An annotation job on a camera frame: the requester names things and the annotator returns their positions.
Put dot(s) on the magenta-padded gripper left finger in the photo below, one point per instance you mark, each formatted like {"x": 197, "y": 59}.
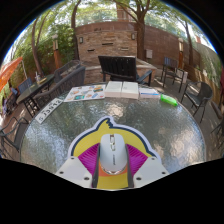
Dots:
{"x": 88, "y": 160}

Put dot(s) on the yellow duck-shaped mouse pad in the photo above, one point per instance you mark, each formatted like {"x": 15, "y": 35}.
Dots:
{"x": 96, "y": 136}

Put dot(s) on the dark mesh armchair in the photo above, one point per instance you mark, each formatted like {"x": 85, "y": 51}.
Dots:
{"x": 201, "y": 93}

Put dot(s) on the dark wicker chair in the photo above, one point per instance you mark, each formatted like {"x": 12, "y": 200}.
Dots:
{"x": 65, "y": 68}
{"x": 66, "y": 83}

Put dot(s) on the wall lamp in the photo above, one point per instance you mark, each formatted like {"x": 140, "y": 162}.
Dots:
{"x": 133, "y": 36}
{"x": 81, "y": 40}

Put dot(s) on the white bottle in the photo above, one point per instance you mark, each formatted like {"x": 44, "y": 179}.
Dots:
{"x": 37, "y": 77}

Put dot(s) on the wooden lantern post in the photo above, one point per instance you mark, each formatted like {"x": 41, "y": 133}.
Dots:
{"x": 56, "y": 50}
{"x": 181, "y": 53}

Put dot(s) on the small white blue book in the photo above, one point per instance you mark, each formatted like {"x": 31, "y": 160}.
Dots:
{"x": 148, "y": 92}

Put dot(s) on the orange patio umbrella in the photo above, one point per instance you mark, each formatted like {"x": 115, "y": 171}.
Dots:
{"x": 8, "y": 70}

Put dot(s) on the dark rectangular patio table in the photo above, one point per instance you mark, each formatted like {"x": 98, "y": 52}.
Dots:
{"x": 35, "y": 87}

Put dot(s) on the open white book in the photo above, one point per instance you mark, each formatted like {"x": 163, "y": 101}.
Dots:
{"x": 121, "y": 89}

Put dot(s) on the person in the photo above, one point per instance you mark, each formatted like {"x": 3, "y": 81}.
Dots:
{"x": 13, "y": 93}
{"x": 5, "y": 104}

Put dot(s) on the white wall box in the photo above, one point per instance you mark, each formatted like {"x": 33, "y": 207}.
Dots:
{"x": 149, "y": 54}

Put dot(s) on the green marker pen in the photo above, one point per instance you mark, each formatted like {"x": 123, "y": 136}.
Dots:
{"x": 168, "y": 100}

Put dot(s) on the red folded umbrella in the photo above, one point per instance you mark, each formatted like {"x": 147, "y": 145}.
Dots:
{"x": 221, "y": 86}

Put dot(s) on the blue slatted chair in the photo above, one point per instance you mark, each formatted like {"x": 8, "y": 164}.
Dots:
{"x": 25, "y": 85}

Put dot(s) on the white computer mouse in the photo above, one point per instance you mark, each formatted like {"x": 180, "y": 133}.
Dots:
{"x": 113, "y": 153}

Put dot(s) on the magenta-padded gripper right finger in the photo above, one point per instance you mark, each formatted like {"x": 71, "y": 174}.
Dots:
{"x": 137, "y": 160}

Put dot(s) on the grey metal mesh chair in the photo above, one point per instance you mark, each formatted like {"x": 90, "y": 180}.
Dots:
{"x": 18, "y": 131}

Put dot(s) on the white licence plate sign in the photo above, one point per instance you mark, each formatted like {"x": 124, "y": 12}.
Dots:
{"x": 48, "y": 110}

